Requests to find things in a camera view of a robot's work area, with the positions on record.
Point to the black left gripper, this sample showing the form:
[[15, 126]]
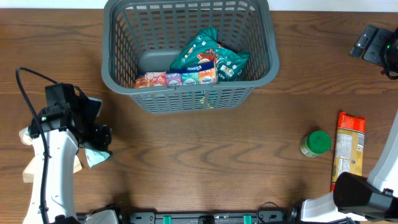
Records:
[[100, 136]]

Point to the light teal wipes pack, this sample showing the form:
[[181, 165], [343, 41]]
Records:
[[95, 156]]

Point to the colourful tissue multipack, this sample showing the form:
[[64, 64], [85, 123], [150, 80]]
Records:
[[199, 74]]

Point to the green Nescafe 3in1 bag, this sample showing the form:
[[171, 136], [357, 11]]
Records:
[[205, 48]]

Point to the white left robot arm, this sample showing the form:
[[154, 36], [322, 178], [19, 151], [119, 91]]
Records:
[[58, 131]]

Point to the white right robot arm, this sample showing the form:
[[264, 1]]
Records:
[[355, 198]]

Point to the red and yellow snack pack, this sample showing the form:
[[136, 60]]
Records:
[[349, 146]]

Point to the beige paper pouch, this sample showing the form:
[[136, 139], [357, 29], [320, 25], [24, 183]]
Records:
[[29, 171]]

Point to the green lidded small jar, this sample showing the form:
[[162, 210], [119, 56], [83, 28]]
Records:
[[315, 144]]

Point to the grey plastic lattice basket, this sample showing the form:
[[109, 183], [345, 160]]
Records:
[[147, 36]]

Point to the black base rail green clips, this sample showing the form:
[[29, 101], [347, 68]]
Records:
[[268, 212]]

